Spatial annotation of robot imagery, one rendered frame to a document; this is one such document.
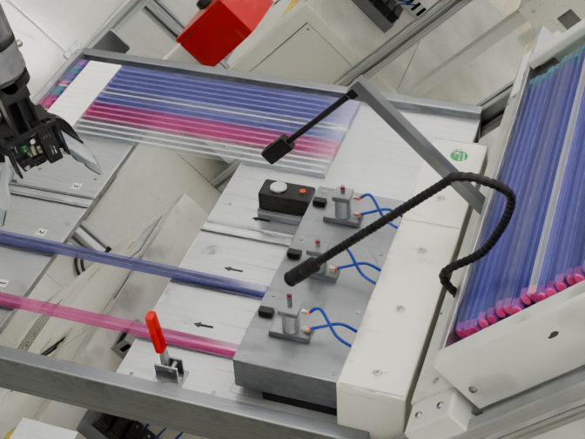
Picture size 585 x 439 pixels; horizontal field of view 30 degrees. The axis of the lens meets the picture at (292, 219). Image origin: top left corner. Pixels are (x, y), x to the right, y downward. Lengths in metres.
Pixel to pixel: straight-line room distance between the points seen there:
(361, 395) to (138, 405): 0.29
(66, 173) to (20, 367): 0.40
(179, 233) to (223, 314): 0.62
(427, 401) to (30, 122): 0.60
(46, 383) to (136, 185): 1.52
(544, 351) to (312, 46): 1.76
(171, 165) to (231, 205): 1.41
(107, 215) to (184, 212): 0.75
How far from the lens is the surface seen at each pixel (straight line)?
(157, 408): 1.36
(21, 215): 1.65
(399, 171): 1.65
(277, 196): 1.54
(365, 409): 1.26
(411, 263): 1.38
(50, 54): 2.97
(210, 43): 2.26
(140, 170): 2.93
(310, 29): 2.70
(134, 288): 1.92
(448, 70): 2.67
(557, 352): 1.07
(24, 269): 1.56
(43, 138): 1.41
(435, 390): 1.18
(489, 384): 1.12
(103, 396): 1.39
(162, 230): 2.02
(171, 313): 1.45
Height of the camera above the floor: 2.08
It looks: 41 degrees down
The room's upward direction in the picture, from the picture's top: 56 degrees clockwise
